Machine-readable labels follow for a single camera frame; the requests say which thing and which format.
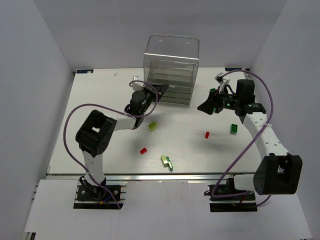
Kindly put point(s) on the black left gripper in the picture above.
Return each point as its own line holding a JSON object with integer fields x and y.
{"x": 152, "y": 92}

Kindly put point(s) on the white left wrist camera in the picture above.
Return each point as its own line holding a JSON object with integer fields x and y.
{"x": 135, "y": 84}

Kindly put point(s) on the aluminium table front rail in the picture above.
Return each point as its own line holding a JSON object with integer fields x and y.
{"x": 142, "y": 177}

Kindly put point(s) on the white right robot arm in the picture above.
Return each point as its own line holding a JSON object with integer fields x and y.
{"x": 279, "y": 171}

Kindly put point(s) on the small red lego right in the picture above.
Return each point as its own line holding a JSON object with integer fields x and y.
{"x": 207, "y": 134}

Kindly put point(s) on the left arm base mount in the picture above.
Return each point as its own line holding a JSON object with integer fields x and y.
{"x": 92, "y": 197}

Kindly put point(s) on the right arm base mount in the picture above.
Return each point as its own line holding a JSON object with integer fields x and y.
{"x": 238, "y": 204}

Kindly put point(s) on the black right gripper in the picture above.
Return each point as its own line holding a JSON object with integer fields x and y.
{"x": 214, "y": 101}

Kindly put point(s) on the lime green lego brick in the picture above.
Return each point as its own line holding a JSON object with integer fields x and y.
{"x": 152, "y": 126}

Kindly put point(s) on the small red lego front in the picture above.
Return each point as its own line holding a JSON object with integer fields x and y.
{"x": 143, "y": 151}

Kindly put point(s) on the blue label corner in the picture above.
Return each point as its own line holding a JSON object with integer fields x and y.
{"x": 230, "y": 69}
{"x": 84, "y": 71}

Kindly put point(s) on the blue label right corner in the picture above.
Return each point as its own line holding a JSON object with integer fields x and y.
{"x": 230, "y": 69}

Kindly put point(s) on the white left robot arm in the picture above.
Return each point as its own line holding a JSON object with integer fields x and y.
{"x": 95, "y": 134}

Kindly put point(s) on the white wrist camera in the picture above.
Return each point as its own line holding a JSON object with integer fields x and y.
{"x": 222, "y": 80}
{"x": 135, "y": 84}

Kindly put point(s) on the small red lego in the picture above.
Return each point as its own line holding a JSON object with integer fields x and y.
{"x": 207, "y": 134}
{"x": 143, "y": 151}

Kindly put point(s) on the light green lego assembly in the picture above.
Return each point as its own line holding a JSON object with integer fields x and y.
{"x": 167, "y": 162}

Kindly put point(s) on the blue label left corner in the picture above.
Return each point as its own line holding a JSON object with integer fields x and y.
{"x": 84, "y": 71}

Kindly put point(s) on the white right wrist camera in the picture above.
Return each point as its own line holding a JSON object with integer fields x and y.
{"x": 222, "y": 80}

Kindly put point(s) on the dark green lego brick right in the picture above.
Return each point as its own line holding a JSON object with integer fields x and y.
{"x": 233, "y": 129}

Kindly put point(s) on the clear drawer container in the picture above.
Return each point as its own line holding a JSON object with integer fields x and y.
{"x": 172, "y": 60}

